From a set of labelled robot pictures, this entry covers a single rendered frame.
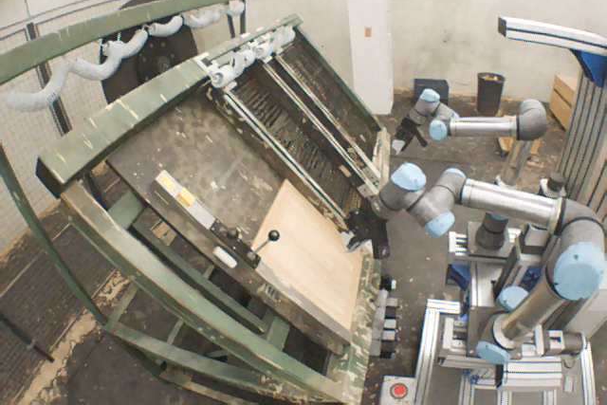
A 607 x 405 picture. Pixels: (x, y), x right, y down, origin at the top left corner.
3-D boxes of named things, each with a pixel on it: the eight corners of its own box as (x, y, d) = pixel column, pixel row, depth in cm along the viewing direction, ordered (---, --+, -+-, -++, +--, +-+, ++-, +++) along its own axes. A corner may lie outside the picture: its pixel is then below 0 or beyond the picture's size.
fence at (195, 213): (343, 345, 115) (351, 343, 113) (150, 184, 87) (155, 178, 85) (345, 335, 119) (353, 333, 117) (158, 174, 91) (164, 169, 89)
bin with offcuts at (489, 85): (503, 119, 446) (508, 82, 410) (475, 116, 464) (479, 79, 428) (497, 107, 485) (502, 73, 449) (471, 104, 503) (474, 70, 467)
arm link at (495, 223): (481, 228, 123) (487, 205, 115) (485, 210, 131) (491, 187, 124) (505, 235, 116) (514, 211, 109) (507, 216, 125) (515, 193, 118)
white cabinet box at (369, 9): (389, 115, 497) (385, -13, 383) (355, 113, 517) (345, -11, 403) (393, 101, 543) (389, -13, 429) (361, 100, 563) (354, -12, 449)
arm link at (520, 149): (484, 210, 130) (524, 103, 96) (487, 192, 140) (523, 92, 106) (505, 218, 125) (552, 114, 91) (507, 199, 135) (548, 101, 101)
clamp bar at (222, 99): (358, 260, 152) (400, 244, 139) (180, 75, 116) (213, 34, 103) (361, 245, 159) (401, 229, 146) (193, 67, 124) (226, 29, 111)
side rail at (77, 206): (318, 401, 99) (340, 401, 93) (56, 209, 66) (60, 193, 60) (321, 387, 103) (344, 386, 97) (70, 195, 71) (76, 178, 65)
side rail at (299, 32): (372, 136, 265) (382, 129, 259) (286, 35, 232) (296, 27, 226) (372, 131, 271) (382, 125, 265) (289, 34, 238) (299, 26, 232)
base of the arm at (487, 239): (502, 229, 132) (507, 213, 126) (505, 251, 121) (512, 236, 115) (473, 226, 137) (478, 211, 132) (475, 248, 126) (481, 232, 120)
